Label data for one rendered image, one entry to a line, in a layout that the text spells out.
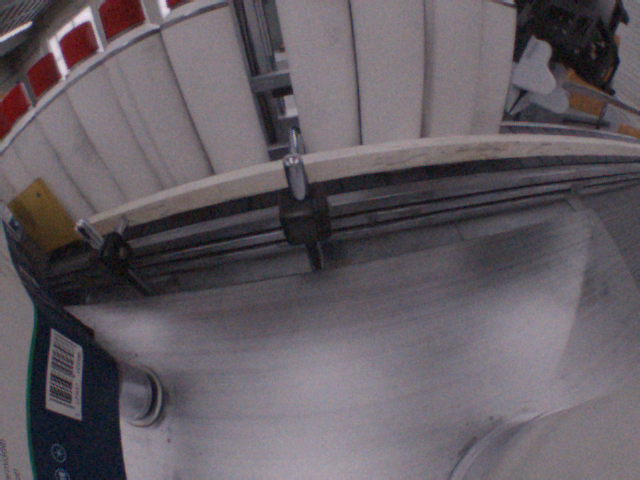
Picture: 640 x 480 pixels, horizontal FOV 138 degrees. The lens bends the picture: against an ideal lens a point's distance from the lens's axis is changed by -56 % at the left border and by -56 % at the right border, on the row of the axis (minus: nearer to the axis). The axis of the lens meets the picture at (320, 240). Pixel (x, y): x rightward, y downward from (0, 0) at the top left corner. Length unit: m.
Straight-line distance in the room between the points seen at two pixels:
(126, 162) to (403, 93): 0.23
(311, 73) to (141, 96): 0.12
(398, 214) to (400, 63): 0.13
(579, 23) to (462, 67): 0.15
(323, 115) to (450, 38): 0.11
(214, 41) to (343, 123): 0.12
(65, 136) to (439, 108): 0.32
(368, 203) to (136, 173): 0.20
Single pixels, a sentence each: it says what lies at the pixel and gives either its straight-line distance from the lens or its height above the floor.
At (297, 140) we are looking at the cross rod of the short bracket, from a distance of 0.24.
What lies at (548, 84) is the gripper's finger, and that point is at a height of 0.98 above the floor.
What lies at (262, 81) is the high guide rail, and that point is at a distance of 0.26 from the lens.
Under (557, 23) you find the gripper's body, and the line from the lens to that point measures 0.31.
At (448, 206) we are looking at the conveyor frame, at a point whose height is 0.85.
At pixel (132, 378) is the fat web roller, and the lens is 0.17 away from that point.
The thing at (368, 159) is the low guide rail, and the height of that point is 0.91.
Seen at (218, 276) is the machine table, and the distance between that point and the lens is 0.27.
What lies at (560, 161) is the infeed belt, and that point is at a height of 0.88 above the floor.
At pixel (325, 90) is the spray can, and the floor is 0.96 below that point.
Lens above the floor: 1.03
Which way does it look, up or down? 51 degrees down
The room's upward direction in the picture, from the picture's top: 12 degrees counter-clockwise
